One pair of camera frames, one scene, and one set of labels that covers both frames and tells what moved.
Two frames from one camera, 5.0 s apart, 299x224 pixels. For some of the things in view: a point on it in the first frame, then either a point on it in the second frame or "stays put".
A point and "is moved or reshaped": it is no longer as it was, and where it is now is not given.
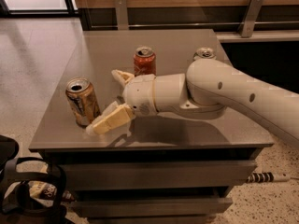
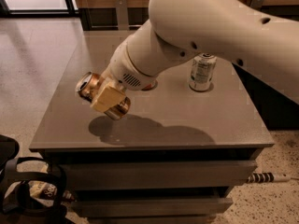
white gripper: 139,93 to 121,68
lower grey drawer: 206,207 stays put
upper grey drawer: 192,175 stays put
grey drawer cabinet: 157,169 stays put
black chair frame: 16,207 stays put
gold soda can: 82,98 is moved or reshaped
